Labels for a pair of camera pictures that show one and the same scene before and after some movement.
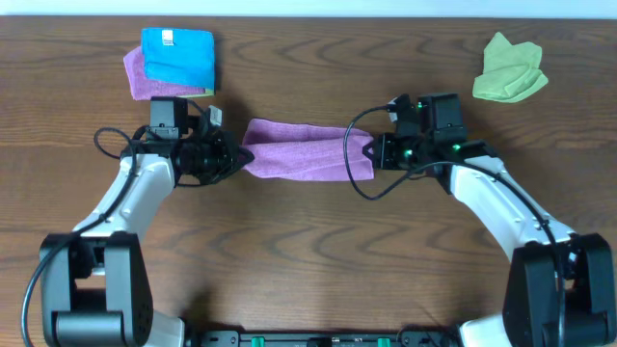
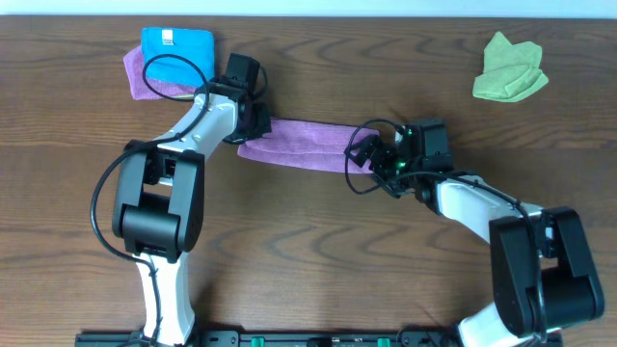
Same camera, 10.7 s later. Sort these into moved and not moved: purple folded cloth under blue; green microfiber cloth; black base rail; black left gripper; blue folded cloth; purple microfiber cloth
Moved: black left gripper; purple microfiber cloth
Not moved: black base rail; purple folded cloth under blue; blue folded cloth; green microfiber cloth
